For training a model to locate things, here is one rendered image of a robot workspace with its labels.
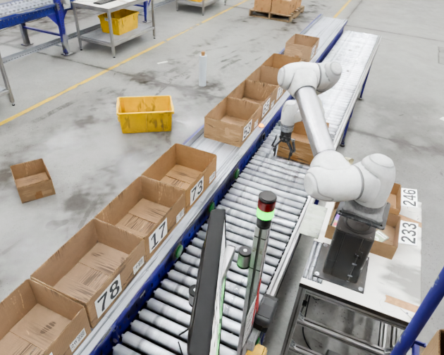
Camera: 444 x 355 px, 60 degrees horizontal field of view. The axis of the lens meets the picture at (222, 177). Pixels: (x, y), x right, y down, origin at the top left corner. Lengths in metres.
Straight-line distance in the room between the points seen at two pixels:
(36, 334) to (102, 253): 0.46
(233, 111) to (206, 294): 2.26
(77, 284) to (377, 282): 1.48
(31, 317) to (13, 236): 1.78
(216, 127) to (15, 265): 1.83
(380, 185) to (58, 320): 1.46
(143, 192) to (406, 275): 1.50
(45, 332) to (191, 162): 1.27
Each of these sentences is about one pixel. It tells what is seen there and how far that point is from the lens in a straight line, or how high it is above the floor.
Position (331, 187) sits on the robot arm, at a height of 1.38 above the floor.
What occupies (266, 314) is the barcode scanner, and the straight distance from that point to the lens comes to 1.52.
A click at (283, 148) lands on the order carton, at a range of 2.89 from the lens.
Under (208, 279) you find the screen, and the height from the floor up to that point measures 1.55.
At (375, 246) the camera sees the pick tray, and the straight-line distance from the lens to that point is 2.31.
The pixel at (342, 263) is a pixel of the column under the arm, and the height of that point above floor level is 0.87.
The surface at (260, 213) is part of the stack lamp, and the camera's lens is 1.10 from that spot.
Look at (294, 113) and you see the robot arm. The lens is 2.54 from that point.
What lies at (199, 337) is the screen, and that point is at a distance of 0.91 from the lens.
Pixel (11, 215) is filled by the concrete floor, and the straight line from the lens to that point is 3.78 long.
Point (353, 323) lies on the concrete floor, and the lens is 2.96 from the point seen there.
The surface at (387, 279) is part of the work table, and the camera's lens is 2.25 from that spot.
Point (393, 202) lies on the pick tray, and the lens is 2.75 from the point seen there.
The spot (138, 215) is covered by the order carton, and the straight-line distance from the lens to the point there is 2.15.
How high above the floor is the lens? 2.34
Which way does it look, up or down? 37 degrees down
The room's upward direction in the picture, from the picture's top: 4 degrees clockwise
